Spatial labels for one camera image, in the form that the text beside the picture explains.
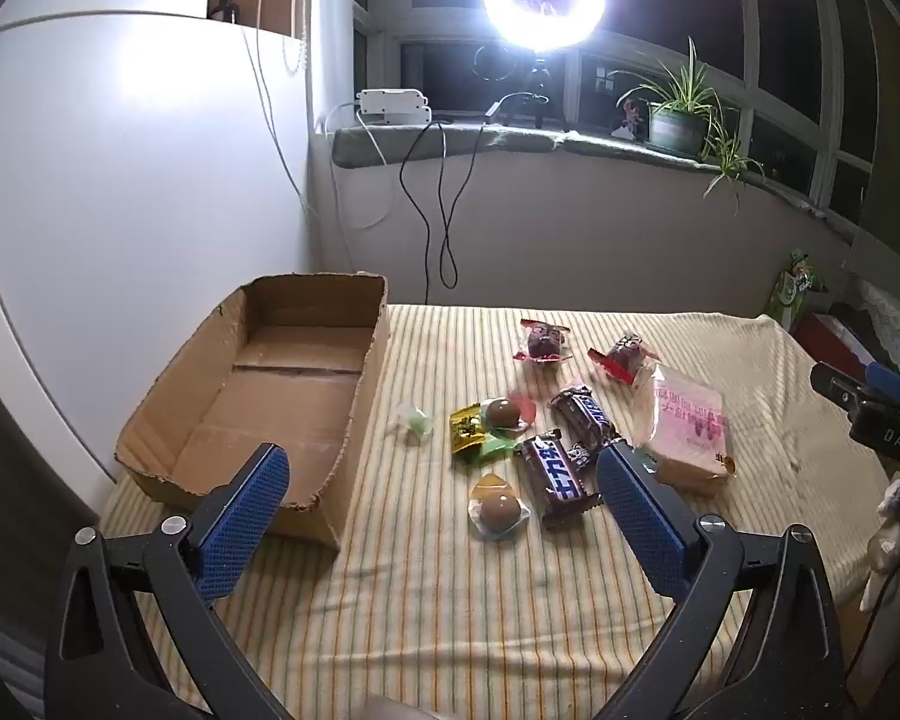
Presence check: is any white plastic bag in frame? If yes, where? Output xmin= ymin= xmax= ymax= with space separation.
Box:
xmin=859 ymin=469 xmax=900 ymax=612

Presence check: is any small figurine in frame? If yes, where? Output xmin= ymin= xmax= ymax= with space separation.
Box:
xmin=611 ymin=97 xmax=647 ymax=140

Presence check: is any white looped cable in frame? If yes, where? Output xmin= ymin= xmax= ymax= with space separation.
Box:
xmin=321 ymin=101 xmax=395 ymax=231

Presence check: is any cardboard box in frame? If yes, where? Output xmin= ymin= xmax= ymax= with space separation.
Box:
xmin=114 ymin=272 xmax=389 ymax=552

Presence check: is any black tripod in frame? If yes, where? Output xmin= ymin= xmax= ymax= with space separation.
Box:
xmin=495 ymin=52 xmax=571 ymax=132

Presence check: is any pink bread packet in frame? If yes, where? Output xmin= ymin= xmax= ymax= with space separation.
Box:
xmin=630 ymin=361 xmax=737 ymax=497

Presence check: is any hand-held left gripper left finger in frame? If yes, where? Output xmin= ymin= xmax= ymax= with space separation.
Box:
xmin=43 ymin=442 xmax=293 ymax=720

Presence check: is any grey window sill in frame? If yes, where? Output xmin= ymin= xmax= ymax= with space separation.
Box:
xmin=332 ymin=120 xmax=863 ymax=241

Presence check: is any green jelly candy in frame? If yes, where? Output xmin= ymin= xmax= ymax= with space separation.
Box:
xmin=396 ymin=401 xmax=436 ymax=445

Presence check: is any white window frame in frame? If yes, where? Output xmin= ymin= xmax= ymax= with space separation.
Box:
xmin=352 ymin=0 xmax=882 ymax=220

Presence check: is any black cable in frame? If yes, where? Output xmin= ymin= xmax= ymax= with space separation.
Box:
xmin=399 ymin=94 xmax=526 ymax=306

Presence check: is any white board panel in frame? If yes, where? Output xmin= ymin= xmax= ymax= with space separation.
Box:
xmin=0 ymin=11 xmax=317 ymax=482

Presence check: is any yellow green candy packet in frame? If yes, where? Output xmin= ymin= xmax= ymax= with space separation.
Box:
xmin=448 ymin=403 xmax=518 ymax=466

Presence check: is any green snack bag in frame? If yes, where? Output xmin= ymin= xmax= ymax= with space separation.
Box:
xmin=765 ymin=249 xmax=826 ymax=323

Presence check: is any white power box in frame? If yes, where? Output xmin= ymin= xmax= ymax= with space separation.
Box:
xmin=355 ymin=88 xmax=434 ymax=125

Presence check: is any white hanging cable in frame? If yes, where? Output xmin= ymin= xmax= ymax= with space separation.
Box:
xmin=240 ymin=0 xmax=317 ymax=220

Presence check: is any red box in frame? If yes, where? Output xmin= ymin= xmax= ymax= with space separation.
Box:
xmin=791 ymin=307 xmax=871 ymax=370

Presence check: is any dark curtain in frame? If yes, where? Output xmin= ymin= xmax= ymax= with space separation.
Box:
xmin=844 ymin=0 xmax=900 ymax=275

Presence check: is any brown bar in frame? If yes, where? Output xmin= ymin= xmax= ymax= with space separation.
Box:
xmin=514 ymin=429 xmax=601 ymax=530
xmin=549 ymin=385 xmax=620 ymax=455

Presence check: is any yellow striped cloth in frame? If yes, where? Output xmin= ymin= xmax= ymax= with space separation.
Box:
xmin=97 ymin=304 xmax=893 ymax=720

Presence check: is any clear red date packet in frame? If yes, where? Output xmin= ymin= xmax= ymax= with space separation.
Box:
xmin=587 ymin=334 xmax=662 ymax=385
xmin=511 ymin=319 xmax=575 ymax=365

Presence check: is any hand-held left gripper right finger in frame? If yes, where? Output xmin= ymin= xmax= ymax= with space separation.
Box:
xmin=595 ymin=442 xmax=854 ymax=720

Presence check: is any potted spider plant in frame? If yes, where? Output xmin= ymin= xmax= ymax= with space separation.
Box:
xmin=607 ymin=37 xmax=766 ymax=215

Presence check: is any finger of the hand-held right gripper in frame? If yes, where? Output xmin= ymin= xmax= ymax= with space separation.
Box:
xmin=810 ymin=361 xmax=872 ymax=413
xmin=862 ymin=361 xmax=900 ymax=407

